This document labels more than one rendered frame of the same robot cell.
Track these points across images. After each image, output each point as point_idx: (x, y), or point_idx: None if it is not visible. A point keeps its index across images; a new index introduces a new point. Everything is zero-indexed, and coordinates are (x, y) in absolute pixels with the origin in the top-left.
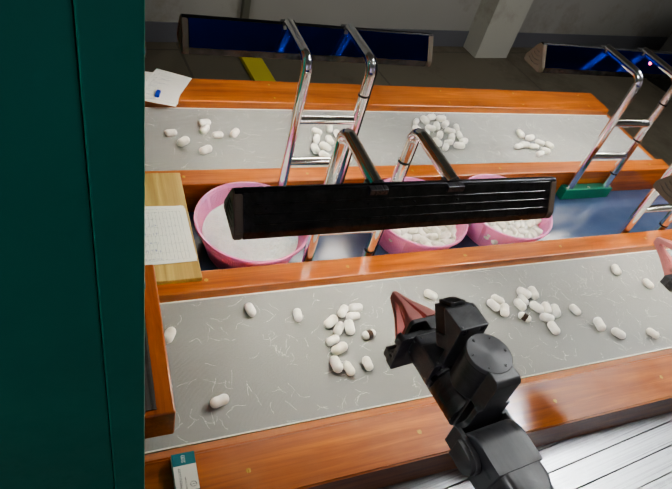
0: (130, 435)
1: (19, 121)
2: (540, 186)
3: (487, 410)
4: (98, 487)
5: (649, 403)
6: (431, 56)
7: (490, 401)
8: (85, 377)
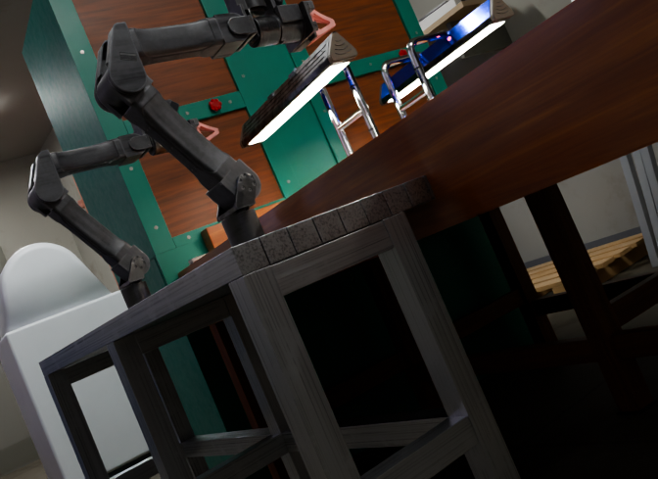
0: (117, 167)
1: (71, 70)
2: (324, 43)
3: (135, 131)
4: (128, 202)
5: (326, 173)
6: (492, 11)
7: (131, 124)
8: (102, 138)
